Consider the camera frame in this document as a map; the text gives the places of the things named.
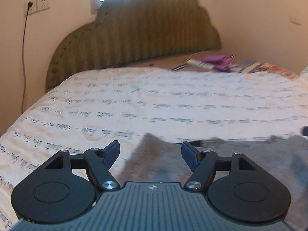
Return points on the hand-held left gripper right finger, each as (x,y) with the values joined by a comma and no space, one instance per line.
(189,155)

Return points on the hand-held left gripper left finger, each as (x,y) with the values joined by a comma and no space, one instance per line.
(112,152)

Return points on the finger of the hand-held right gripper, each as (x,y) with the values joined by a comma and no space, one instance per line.
(305,131)

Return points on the grey sweater with navy sleeves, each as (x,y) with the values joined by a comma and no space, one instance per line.
(156,158)

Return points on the white script printed bed sheet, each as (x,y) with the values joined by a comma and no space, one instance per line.
(120,105)

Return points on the purple cloth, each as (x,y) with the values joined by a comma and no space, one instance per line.
(216,61)

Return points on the green padded headboard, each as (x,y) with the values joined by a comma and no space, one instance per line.
(144,33)

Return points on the white wall switch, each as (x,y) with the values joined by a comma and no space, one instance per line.
(296,21)

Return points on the white wall outlet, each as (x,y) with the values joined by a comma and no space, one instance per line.
(39,4)

